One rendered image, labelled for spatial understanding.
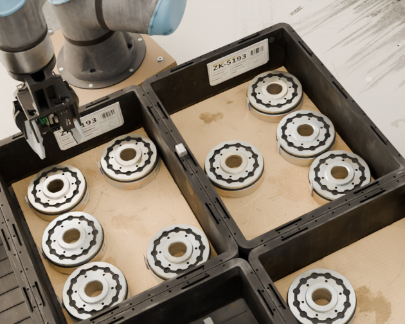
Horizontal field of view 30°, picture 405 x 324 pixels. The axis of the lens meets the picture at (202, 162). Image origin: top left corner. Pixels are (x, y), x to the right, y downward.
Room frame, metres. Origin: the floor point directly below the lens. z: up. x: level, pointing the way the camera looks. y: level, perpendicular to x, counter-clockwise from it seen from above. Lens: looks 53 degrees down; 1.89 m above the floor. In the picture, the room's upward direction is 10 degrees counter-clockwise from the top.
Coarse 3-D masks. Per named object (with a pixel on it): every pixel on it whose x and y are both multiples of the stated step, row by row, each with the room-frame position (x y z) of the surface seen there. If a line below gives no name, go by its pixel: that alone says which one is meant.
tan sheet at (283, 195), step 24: (288, 72) 0.99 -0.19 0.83; (216, 96) 0.96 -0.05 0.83; (240, 96) 0.95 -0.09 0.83; (192, 120) 0.91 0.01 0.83; (216, 120) 0.90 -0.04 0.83; (240, 120) 0.89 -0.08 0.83; (192, 144) 0.85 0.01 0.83; (216, 144) 0.84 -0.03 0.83; (264, 144) 0.82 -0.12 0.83; (336, 144) 0.80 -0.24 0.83; (288, 168) 0.76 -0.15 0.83; (264, 192) 0.72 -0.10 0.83; (288, 192) 0.71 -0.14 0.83; (240, 216) 0.68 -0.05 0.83; (264, 216) 0.67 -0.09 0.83; (288, 216) 0.67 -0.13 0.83
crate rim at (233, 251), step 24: (120, 96) 0.91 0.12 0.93; (144, 96) 0.89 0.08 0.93; (0, 144) 0.84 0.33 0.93; (168, 144) 0.78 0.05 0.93; (0, 192) 0.74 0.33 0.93; (216, 216) 0.62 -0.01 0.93; (24, 264) 0.60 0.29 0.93; (216, 264) 0.54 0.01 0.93; (168, 288) 0.52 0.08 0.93; (48, 312) 0.51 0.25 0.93; (120, 312) 0.49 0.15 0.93
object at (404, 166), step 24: (288, 24) 1.01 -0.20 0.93; (168, 72) 0.94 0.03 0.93; (168, 120) 0.83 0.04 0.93; (360, 120) 0.76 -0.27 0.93; (384, 144) 0.72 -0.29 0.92; (192, 168) 0.72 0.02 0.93; (216, 192) 0.67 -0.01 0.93; (360, 192) 0.62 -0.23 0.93; (312, 216) 0.60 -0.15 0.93; (240, 240) 0.57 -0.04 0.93; (264, 240) 0.57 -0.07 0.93
